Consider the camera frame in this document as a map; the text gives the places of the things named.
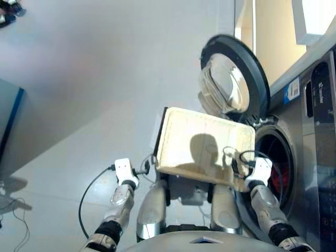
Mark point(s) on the red garment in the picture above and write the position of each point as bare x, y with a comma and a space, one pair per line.
278, 176

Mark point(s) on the pale woven laundry basket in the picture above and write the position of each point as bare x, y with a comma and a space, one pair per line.
183, 131

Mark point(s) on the grey washing machine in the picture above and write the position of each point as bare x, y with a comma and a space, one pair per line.
299, 131

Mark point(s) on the round glass washer door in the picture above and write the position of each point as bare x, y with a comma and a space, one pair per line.
228, 78

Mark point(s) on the silver robot leg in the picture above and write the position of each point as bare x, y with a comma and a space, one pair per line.
223, 207
149, 210

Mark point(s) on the black robot hip joint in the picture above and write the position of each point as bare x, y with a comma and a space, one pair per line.
183, 227

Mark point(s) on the grey robot torso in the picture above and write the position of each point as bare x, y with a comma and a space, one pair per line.
170, 244

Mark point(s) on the blue white washer sticker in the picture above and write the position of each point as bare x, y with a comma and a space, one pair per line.
291, 90

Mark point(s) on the grey panel with blue edge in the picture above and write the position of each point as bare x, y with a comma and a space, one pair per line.
8, 118

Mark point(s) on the black white distant equipment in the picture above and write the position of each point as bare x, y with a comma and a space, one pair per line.
10, 10

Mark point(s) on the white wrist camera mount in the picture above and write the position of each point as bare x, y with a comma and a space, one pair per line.
262, 168
123, 168

